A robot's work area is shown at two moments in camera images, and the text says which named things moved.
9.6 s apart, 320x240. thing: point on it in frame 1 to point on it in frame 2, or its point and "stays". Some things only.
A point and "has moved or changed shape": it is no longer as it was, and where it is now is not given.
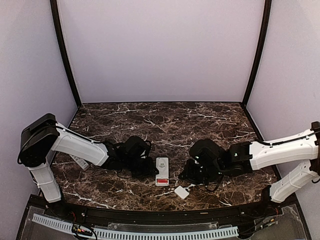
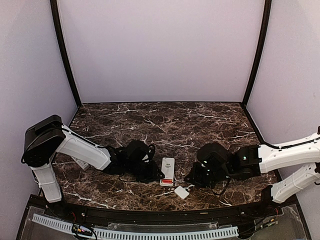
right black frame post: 266,18 stays
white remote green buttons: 162,179 has moved or changed shape
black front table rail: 201,215 stays
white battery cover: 181,191 stays
